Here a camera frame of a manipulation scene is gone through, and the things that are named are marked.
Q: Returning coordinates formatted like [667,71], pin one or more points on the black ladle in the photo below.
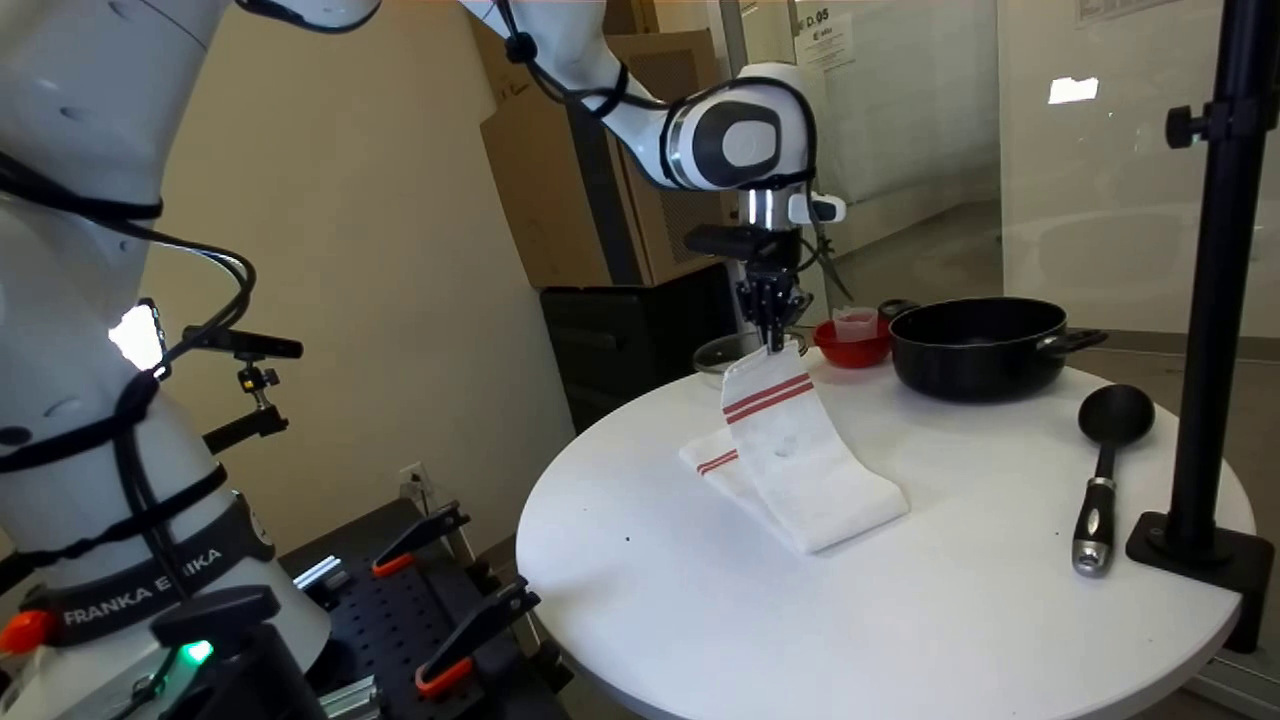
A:
[1110,418]

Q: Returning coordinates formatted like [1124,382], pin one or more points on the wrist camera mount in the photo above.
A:
[772,226]

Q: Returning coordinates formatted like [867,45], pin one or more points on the red bowl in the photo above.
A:
[853,342]

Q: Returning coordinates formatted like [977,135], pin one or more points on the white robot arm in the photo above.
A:
[115,501]

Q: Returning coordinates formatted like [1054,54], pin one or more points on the black pot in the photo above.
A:
[980,349]

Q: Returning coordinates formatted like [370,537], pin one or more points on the white towel with red stripes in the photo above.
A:
[780,457]

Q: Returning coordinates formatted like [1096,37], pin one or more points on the black orange clamp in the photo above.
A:
[453,662]
[428,530]

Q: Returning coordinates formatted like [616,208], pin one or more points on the cardboard box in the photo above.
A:
[579,204]

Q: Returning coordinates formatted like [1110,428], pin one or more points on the black camera stand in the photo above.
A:
[1235,121]

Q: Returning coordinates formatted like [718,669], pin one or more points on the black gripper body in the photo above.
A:
[772,272]

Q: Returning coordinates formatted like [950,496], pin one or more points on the black crate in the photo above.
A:
[626,342]

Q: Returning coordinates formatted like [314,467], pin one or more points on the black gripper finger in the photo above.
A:
[766,331]
[780,327]

